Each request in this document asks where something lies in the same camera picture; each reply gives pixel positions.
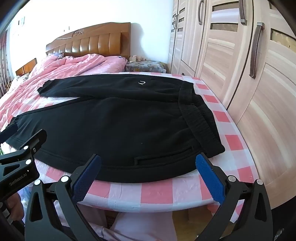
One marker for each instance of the pink checkered bed sheet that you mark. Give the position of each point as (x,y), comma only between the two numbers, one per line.
(182,192)

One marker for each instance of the brown wooden headboard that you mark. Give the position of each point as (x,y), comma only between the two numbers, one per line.
(107,39)

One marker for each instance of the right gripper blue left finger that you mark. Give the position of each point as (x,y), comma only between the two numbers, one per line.
(53,213)

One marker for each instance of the light wood wardrobe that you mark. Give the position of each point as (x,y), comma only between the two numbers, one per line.
(244,51)

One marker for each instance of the person's left hand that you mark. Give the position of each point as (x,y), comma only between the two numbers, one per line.
(15,205)

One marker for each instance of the pink quilt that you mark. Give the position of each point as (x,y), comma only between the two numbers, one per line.
(57,69)

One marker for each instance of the black pants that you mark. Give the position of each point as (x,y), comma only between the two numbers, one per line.
(144,128)

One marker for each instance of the maroon patterned curtain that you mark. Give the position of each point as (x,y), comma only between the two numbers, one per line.
(4,69)

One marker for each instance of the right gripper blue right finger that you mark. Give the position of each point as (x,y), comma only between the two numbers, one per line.
(255,221)

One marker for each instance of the far wooden nightstand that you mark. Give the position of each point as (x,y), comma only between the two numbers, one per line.
(27,68)

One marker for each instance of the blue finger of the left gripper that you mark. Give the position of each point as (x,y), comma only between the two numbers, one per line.
(33,144)
(8,132)

